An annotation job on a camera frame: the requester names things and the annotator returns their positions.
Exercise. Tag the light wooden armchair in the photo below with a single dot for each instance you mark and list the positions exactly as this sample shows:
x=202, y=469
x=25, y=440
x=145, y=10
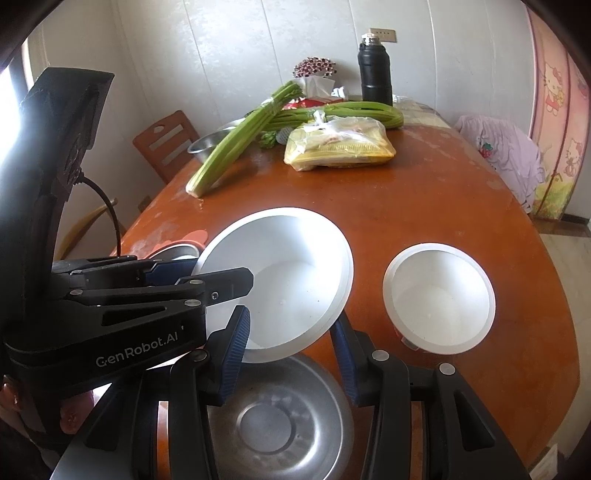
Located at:
x=87, y=219

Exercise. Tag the black thermos flask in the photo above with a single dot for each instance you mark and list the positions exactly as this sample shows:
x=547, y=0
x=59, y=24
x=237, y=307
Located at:
x=375, y=74

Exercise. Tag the low wall socket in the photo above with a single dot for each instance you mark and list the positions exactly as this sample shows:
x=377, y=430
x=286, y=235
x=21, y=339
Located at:
x=145, y=201

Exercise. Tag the red tissue box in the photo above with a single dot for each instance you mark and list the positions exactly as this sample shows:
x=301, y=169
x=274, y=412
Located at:
x=318, y=101

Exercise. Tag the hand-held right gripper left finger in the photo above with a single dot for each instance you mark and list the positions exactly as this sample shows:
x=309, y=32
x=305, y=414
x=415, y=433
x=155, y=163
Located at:
x=233, y=360

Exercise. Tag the person's left hand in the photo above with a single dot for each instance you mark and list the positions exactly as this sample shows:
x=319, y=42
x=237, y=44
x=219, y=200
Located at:
x=74, y=417

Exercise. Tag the yellow plastic bag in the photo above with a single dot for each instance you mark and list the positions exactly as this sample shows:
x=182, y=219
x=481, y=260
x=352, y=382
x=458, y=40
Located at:
x=337, y=147

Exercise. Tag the dark green celery bunch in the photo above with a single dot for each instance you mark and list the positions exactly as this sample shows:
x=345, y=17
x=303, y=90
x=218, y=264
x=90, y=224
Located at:
x=360, y=113

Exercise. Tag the pale celery bunch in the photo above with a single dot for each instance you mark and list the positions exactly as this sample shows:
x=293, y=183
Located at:
x=231, y=143

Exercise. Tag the pink bear-shaped plate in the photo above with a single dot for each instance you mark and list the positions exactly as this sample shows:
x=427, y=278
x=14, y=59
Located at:
x=187, y=237

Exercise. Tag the person's left forearm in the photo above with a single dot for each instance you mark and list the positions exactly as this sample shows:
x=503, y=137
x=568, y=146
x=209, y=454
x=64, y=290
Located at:
x=18, y=457

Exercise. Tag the high wall socket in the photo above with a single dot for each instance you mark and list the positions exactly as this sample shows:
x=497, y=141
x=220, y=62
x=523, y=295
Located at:
x=382, y=35

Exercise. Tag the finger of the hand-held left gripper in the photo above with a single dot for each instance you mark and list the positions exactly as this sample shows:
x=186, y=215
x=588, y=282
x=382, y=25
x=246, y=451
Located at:
x=231, y=281
x=171, y=270

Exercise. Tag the shallow steel bowl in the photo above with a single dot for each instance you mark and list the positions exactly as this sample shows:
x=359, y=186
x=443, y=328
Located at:
x=277, y=424

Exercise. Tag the large red paper bowl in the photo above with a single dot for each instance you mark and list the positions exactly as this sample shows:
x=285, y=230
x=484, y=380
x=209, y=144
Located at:
x=291, y=277

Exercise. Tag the reddish wooden chair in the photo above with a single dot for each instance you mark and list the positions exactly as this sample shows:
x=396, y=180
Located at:
x=161, y=134

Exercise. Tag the round metal pan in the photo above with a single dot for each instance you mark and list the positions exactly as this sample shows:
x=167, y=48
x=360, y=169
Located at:
x=178, y=253

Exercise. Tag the purple cloth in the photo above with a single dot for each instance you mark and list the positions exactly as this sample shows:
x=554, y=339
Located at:
x=508, y=152

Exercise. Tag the steel basin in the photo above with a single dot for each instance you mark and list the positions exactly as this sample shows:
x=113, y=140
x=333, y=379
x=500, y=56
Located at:
x=207, y=143

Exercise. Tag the pink cartoon folding screen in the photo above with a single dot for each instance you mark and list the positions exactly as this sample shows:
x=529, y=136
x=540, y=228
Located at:
x=558, y=115

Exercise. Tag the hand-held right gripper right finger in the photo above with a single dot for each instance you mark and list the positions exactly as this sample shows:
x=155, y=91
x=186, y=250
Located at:
x=346, y=369

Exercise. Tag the window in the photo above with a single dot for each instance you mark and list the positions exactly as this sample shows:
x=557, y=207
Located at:
x=11, y=92

